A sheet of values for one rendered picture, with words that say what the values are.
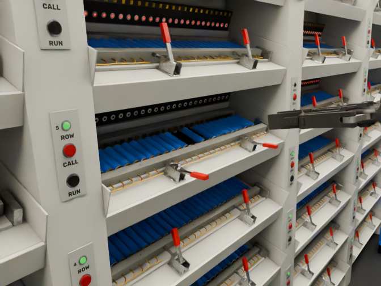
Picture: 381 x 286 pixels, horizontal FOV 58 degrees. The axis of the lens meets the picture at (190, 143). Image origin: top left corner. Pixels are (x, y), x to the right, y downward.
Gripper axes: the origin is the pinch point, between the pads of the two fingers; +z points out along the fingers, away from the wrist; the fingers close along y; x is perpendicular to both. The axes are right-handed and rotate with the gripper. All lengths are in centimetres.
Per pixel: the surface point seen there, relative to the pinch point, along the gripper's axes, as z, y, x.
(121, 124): 29.7, 17.4, -3.6
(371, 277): 23, -116, 99
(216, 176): 16.0, 4.9, 10.7
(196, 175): 10.8, 16.8, 6.9
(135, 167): 19.0, 23.7, 4.0
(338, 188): 27, -94, 45
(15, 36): 10.8, 43.6, -17.1
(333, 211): 23, -74, 48
